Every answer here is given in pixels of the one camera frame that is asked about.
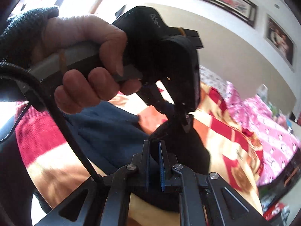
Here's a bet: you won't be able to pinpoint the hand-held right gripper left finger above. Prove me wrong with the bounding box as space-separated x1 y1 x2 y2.
33 140 151 226

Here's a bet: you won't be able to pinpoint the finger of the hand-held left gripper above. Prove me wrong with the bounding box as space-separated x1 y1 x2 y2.
141 82 176 114
175 105 194 134

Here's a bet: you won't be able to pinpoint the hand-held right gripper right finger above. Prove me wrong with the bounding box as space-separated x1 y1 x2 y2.
159 140 273 226

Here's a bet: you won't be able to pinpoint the dark pants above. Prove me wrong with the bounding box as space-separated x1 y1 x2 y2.
62 101 211 213

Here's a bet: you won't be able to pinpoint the person's left forearm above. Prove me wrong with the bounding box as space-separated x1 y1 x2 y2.
0 7 59 69

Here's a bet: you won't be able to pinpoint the person's left hand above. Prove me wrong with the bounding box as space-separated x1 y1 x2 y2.
30 14 143 115

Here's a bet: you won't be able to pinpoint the printed orange red blanket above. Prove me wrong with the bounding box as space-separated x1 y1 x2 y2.
14 80 265 226

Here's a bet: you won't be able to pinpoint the floral bed sheet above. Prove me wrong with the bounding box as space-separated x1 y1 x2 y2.
199 65 227 95

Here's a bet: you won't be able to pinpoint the pink penguin print blanket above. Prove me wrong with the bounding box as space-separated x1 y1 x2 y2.
221 80 301 186

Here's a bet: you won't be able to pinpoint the clear plastic bag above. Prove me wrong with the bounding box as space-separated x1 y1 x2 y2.
256 83 269 102

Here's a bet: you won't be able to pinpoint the framed couple photo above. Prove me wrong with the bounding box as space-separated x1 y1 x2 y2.
265 14 296 72

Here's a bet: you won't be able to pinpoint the black cable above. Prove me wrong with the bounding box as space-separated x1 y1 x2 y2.
0 61 104 184

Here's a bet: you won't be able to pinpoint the dark wooden bed frame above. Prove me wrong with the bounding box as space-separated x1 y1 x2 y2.
257 153 301 219

